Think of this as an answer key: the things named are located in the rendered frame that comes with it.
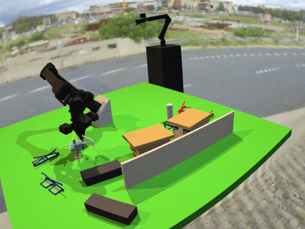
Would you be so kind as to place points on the navy blue glasses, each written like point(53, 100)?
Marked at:
point(41, 160)

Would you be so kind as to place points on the red-framed glasses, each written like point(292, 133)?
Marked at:
point(184, 108)

